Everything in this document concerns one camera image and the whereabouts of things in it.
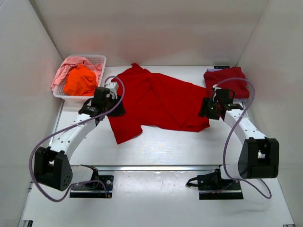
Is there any bright red t-shirt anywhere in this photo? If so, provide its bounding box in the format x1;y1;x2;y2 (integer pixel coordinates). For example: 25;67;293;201
109;63;210;144

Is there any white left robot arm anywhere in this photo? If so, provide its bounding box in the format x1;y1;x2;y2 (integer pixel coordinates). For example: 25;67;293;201
33;82;125;191

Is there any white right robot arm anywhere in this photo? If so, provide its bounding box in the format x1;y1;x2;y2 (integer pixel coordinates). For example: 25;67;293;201
198;88;279;190

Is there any orange t-shirt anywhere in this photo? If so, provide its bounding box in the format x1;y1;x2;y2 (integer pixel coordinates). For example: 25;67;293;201
64;65;98;96

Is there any folded dark red t-shirt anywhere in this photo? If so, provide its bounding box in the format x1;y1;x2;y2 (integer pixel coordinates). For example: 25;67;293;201
203;67;250;102

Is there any small black label plate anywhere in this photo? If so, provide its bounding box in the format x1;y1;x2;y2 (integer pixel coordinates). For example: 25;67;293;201
214;66;230;70

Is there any white plastic laundry basket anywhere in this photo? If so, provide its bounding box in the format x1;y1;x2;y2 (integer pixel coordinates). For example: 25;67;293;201
51;54;107;102

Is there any pink t-shirt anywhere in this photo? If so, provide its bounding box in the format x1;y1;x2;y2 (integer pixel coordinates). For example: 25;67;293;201
51;54;107;91

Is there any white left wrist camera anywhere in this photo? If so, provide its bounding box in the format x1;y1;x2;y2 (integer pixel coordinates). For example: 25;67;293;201
105;82;119;99

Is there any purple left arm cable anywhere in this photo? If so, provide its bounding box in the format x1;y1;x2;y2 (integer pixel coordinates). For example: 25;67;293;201
28;75;125;202

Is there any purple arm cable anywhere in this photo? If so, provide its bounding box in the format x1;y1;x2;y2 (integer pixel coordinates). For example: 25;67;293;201
198;77;272;199
28;75;125;202

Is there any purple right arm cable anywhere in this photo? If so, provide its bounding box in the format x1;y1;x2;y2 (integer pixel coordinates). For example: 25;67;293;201
198;77;272;199

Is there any aluminium table edge rail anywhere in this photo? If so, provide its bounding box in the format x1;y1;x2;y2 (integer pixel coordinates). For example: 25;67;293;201
42;101;268;173

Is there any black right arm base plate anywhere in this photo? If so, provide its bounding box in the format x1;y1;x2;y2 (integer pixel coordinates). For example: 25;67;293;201
186;172;244;200

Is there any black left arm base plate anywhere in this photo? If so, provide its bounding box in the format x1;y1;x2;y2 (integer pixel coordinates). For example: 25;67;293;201
69;165;114;199

